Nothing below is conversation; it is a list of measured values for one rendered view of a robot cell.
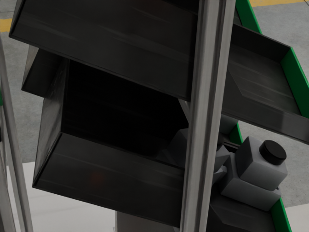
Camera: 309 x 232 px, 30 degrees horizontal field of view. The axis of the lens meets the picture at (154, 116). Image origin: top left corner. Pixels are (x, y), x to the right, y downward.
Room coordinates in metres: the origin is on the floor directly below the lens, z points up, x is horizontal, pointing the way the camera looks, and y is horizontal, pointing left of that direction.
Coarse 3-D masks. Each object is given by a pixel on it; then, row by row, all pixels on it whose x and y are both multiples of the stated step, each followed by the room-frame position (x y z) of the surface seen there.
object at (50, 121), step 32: (64, 64) 0.47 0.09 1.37; (64, 96) 0.41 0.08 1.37; (96, 96) 0.49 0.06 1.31; (128, 96) 0.49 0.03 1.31; (160, 96) 0.50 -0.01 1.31; (64, 128) 0.45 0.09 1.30; (96, 128) 0.47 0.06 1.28; (128, 128) 0.49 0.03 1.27; (160, 128) 0.50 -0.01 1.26; (64, 160) 0.36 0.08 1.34; (96, 160) 0.37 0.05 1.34; (128, 160) 0.37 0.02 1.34; (64, 192) 0.36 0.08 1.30; (96, 192) 0.37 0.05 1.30; (128, 192) 0.37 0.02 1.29; (160, 192) 0.37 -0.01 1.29; (224, 224) 0.38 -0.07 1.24; (256, 224) 0.41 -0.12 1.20; (288, 224) 0.41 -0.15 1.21
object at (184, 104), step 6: (0, 84) 0.52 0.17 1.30; (180, 102) 0.40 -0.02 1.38; (186, 102) 0.38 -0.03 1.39; (0, 108) 0.47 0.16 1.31; (186, 108) 0.38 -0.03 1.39; (0, 114) 0.46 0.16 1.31; (186, 114) 0.38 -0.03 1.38; (0, 120) 0.45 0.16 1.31; (0, 126) 0.44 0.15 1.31; (0, 144) 0.41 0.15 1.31; (0, 150) 0.40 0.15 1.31; (6, 168) 0.39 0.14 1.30; (6, 174) 0.38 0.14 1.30; (6, 180) 0.37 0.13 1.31; (174, 228) 0.39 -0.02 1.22
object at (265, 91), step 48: (48, 0) 0.36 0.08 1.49; (96, 0) 0.37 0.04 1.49; (144, 0) 0.37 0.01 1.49; (192, 0) 0.50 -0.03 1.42; (48, 48) 0.36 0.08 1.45; (96, 48) 0.37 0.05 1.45; (144, 48) 0.37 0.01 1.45; (192, 48) 0.37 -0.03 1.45; (240, 48) 0.50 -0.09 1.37; (288, 48) 0.51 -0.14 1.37; (240, 96) 0.38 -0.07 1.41; (288, 96) 0.45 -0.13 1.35
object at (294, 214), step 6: (306, 204) 0.76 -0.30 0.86; (288, 210) 0.74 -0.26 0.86; (294, 210) 0.74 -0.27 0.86; (300, 210) 0.74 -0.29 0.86; (306, 210) 0.74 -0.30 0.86; (288, 216) 0.72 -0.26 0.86; (294, 216) 0.72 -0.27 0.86; (300, 216) 0.73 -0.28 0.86; (306, 216) 0.73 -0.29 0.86; (294, 222) 0.71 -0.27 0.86; (300, 222) 0.71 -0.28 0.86; (306, 222) 0.71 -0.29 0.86; (294, 228) 0.70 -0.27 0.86; (300, 228) 0.70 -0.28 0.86; (306, 228) 0.70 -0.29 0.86
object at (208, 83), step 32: (224, 0) 0.35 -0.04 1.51; (224, 32) 0.35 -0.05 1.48; (0, 64) 0.61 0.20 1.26; (224, 64) 0.35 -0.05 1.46; (192, 96) 0.36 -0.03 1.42; (192, 128) 0.35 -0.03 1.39; (0, 160) 0.31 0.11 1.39; (192, 160) 0.34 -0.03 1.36; (0, 192) 0.30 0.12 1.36; (192, 192) 0.34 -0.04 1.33; (0, 224) 0.31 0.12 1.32; (32, 224) 0.63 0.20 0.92; (192, 224) 0.34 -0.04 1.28
